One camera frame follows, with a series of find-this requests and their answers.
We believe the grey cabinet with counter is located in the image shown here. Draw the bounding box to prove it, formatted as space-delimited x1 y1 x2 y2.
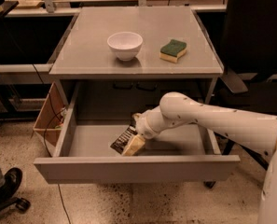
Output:
50 7 223 122

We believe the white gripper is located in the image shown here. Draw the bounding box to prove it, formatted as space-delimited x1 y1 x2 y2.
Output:
122 108 168 156

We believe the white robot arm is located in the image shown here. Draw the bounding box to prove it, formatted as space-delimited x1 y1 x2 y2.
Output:
123 92 277 224

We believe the brown cardboard box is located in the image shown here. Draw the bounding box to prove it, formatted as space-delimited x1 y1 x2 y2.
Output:
34 83 65 146

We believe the green and yellow sponge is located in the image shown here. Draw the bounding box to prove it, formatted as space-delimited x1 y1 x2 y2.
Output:
159 39 187 63

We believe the black office chair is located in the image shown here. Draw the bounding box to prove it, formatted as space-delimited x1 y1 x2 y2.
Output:
203 0 277 189

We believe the black shoe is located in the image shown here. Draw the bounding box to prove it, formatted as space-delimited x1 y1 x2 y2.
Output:
0 168 22 203

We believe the grey open top drawer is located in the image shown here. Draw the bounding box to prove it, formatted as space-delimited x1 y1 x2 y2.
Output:
35 109 240 184

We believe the black chair base caster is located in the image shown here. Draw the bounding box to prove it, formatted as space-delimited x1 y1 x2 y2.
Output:
0 197 31 213

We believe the grey background desk frame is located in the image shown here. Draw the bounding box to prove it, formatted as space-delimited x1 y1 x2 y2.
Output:
0 8 79 84

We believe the black rxbar chocolate wrapper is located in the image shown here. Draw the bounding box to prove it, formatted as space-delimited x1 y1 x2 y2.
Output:
110 125 137 154

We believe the black floor cable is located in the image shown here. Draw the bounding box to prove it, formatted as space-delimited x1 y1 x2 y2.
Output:
57 184 72 224

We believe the white ceramic bowl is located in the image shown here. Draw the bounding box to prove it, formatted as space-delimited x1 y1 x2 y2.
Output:
107 32 143 61

